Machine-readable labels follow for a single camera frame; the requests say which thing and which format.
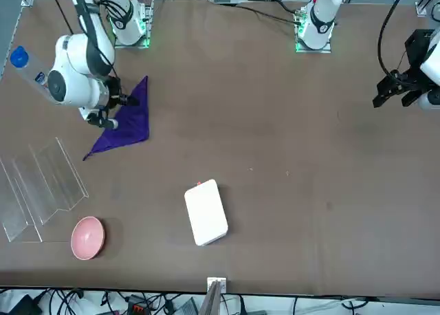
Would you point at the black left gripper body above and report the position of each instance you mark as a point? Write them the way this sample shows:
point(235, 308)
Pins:
point(416, 50)

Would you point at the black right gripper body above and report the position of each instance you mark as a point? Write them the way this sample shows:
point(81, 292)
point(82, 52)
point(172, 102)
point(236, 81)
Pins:
point(112, 93)

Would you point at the purple towel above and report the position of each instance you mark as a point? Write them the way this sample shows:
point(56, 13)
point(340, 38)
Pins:
point(134, 129)

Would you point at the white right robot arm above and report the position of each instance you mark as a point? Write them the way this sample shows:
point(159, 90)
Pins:
point(75, 53)

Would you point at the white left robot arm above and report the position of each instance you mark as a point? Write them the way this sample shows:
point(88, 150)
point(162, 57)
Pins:
point(323, 16)

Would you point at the clear acrylic storage rack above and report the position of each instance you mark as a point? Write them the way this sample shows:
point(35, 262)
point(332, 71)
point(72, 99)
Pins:
point(51, 184)

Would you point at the clear bottle blue cap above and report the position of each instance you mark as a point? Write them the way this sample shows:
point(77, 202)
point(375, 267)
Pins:
point(29, 71)

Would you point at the white drawer box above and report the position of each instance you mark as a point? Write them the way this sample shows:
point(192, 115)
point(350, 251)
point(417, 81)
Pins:
point(206, 213)

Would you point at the pink bowl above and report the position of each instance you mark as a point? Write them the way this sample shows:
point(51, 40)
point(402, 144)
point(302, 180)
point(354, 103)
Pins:
point(87, 237)

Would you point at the black orange device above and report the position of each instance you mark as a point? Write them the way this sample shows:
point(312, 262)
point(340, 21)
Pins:
point(139, 308)

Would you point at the black box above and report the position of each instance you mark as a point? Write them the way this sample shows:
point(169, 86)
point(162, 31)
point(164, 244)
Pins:
point(24, 306)

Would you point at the aluminium corner bracket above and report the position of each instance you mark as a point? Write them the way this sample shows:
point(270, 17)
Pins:
point(27, 1)
point(421, 8)

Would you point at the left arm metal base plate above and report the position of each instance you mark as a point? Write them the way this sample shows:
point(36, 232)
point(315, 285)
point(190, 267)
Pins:
point(313, 50)

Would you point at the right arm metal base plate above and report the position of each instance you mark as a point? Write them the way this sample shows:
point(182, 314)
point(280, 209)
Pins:
point(148, 5)

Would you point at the white table edge bracket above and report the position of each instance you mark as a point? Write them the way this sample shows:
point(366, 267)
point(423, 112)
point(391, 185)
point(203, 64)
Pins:
point(223, 282)

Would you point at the grey camera post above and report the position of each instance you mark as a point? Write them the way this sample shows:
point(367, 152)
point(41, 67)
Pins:
point(211, 301)

